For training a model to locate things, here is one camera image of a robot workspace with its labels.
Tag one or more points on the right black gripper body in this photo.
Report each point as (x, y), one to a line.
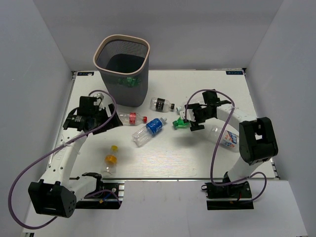
(201, 115)

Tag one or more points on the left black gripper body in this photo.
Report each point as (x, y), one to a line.
(100, 116)

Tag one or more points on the clear bottle red label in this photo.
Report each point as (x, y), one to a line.
(132, 118)

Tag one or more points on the green bottle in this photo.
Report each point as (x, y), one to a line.
(129, 82)
(179, 123)

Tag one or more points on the clear bottle blue label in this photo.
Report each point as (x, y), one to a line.
(147, 132)

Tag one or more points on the clear bottle black label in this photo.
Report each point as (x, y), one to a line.
(161, 105)

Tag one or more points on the clear bottle orange label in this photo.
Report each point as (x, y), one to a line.
(110, 162)

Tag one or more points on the white bottle blue orange label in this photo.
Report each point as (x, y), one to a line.
(229, 140)

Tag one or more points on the clear bottle white cap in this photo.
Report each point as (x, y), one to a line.
(181, 107)

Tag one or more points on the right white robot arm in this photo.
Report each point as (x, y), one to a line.
(257, 141)

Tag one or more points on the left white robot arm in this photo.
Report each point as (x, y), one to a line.
(56, 193)

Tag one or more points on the grey mesh waste bin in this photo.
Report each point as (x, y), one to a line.
(122, 56)

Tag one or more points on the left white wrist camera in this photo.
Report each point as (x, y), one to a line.
(99, 98)

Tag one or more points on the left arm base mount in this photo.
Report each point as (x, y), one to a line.
(105, 200)

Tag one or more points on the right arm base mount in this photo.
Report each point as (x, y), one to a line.
(232, 197)

